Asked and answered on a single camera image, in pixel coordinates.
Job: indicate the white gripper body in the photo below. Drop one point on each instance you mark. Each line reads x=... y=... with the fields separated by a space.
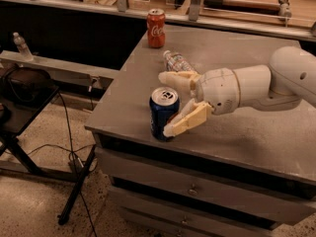
x=217 y=90

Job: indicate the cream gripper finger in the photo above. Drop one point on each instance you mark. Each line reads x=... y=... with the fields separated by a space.
x=192 y=114
x=183 y=81

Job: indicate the blue pepsi can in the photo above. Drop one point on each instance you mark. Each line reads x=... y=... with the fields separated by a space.
x=164 y=104

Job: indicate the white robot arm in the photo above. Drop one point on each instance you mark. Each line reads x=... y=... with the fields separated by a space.
x=288 y=79

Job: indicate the red coke can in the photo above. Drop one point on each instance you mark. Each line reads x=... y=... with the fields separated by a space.
x=155 y=28

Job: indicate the clear plastic water bottle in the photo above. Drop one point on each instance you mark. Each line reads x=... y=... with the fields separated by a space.
x=174 y=61

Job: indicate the grey drawer cabinet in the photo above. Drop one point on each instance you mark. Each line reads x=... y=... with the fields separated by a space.
x=253 y=171

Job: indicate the top drawer metal knob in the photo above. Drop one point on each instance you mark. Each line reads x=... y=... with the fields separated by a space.
x=192 y=190

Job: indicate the drawer metal knob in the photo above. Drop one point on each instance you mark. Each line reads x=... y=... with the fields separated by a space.
x=185 y=221
x=192 y=190

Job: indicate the grey metal ledge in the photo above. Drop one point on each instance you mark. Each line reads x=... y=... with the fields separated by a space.
x=65 y=71

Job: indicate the middle drawer metal knob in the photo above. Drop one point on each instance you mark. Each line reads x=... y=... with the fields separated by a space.
x=185 y=221

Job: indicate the dark bag on side table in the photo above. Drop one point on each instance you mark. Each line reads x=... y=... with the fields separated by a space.
x=23 y=84

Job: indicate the small bottle on ledge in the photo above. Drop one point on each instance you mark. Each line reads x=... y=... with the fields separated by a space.
x=22 y=47

